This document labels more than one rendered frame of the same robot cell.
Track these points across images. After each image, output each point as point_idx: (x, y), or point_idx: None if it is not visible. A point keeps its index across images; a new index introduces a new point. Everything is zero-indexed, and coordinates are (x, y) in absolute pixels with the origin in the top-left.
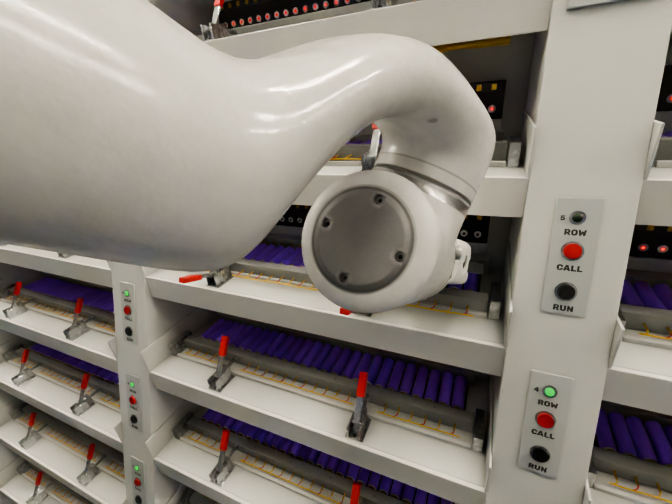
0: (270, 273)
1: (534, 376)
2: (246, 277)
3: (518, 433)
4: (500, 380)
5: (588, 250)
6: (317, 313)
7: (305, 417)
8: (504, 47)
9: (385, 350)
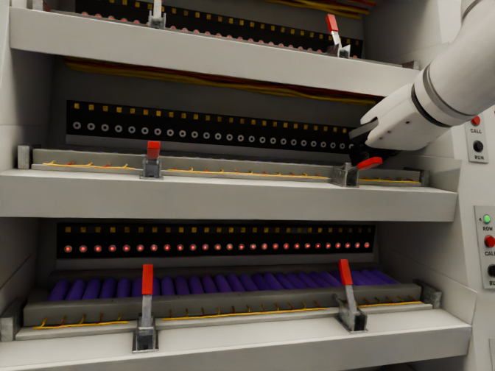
0: (218, 168)
1: (476, 210)
2: (191, 171)
3: (478, 260)
4: (450, 227)
5: (481, 119)
6: (311, 190)
7: (295, 334)
8: (347, 24)
9: (304, 266)
